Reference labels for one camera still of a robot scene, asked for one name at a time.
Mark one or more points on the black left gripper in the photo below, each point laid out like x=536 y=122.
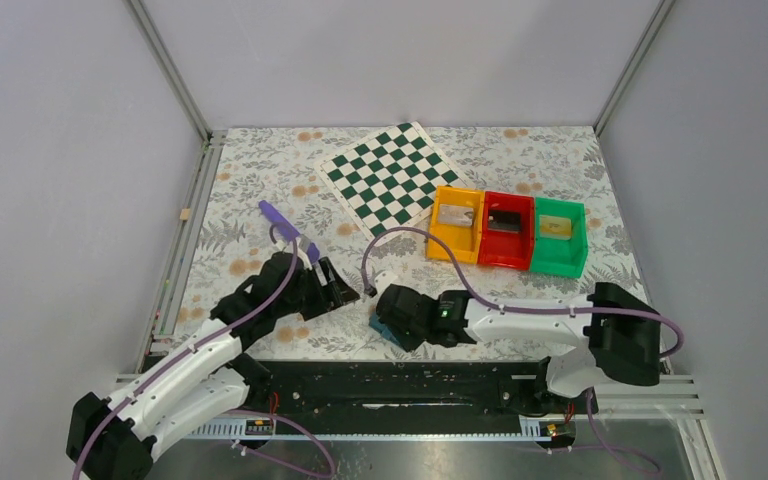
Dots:
x=317 y=289

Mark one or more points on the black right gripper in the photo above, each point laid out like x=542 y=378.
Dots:
x=389 y=312

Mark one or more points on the blue leather card holder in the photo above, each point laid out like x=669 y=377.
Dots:
x=375 y=323

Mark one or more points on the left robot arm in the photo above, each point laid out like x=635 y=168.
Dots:
x=122 y=435

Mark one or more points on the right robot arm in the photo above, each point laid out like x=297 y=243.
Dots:
x=612 y=336

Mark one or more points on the silver card in yellow bin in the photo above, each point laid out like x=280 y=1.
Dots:
x=456 y=215

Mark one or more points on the black card in red bin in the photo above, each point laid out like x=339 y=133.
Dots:
x=504 y=221

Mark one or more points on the gold card in green bin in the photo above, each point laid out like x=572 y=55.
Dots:
x=555 y=227

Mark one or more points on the yellow plastic bin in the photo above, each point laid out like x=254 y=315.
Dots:
x=463 y=242

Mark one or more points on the green white chessboard mat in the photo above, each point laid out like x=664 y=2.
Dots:
x=390 y=177

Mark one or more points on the red plastic bin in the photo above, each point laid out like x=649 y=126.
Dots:
x=509 y=250

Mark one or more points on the floral patterned table mat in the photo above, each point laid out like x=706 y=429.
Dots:
x=277 y=165

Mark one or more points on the green plastic bin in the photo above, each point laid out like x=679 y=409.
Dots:
x=561 y=244

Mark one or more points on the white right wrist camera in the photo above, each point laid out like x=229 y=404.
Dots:
x=379 y=282

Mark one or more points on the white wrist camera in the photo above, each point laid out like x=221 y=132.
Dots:
x=379 y=282
x=304 y=255

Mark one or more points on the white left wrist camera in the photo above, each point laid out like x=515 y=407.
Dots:
x=304 y=255

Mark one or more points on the purple cylindrical handle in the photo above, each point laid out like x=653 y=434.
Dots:
x=282 y=227

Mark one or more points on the white slotted cable duct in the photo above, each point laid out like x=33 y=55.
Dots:
x=388 y=428

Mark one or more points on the left aluminium frame post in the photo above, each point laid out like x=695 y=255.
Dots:
x=157 y=47

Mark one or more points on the aluminium frame post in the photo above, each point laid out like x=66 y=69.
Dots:
x=635 y=61
x=157 y=47

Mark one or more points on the right aluminium frame post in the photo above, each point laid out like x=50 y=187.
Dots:
x=635 y=61

